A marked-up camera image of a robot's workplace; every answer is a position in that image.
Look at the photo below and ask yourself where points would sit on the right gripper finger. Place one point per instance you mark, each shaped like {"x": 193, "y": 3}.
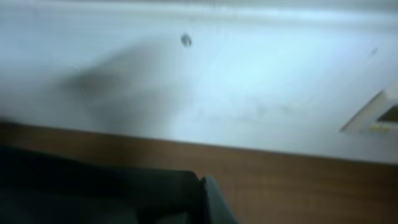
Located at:
{"x": 216, "y": 210}

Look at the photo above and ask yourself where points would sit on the black t-shirt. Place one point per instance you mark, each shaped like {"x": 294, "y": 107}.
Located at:
{"x": 41, "y": 188}

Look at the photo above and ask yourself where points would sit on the white wall outlet box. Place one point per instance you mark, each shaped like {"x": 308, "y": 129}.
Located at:
{"x": 378, "y": 116}

